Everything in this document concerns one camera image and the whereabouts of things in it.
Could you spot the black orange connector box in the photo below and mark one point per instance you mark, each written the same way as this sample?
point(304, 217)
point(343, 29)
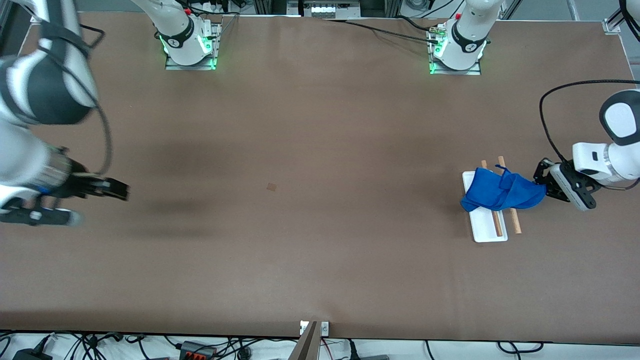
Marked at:
point(197, 351)

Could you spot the wooden rack rod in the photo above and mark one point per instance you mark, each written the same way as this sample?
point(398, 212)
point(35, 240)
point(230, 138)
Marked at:
point(515, 222)
point(497, 225)

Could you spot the silver table corner bracket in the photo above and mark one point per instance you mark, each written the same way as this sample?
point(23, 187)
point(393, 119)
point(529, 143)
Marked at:
point(34, 20)
point(611, 26)

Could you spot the white power strip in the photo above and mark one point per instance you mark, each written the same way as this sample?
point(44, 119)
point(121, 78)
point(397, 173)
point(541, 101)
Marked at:
point(325, 10)

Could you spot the blue towel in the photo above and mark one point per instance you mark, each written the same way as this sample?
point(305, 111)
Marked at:
point(500, 192)

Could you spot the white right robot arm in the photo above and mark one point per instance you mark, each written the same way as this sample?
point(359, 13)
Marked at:
point(45, 90)

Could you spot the silver table edge bracket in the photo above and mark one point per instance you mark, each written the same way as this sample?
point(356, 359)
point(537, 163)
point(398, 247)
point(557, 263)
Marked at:
point(325, 328)

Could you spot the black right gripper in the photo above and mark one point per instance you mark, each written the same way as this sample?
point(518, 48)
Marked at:
point(80, 184)

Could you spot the black power adapter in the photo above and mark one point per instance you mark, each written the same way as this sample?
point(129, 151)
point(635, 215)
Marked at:
point(30, 355)

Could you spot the white towel rack base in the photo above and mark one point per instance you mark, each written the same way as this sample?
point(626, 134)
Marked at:
point(485, 230)

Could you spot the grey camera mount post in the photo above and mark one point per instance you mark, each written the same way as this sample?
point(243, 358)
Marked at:
point(306, 345)

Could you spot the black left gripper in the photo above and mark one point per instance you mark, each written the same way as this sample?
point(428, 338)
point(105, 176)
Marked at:
point(542, 176)

